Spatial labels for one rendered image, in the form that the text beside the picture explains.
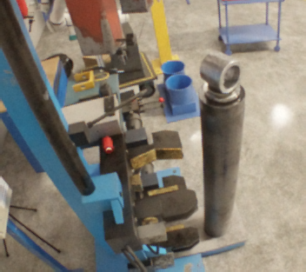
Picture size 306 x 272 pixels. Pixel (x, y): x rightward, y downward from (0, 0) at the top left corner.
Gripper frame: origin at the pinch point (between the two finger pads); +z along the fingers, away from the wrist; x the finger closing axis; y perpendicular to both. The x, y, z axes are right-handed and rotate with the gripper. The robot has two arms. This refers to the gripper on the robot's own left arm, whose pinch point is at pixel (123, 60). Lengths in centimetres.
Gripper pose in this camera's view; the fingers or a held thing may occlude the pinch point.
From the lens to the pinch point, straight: 222.8
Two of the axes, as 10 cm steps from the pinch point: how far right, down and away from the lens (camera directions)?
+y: 9.8, -0.4, -2.0
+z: 1.7, 7.1, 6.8
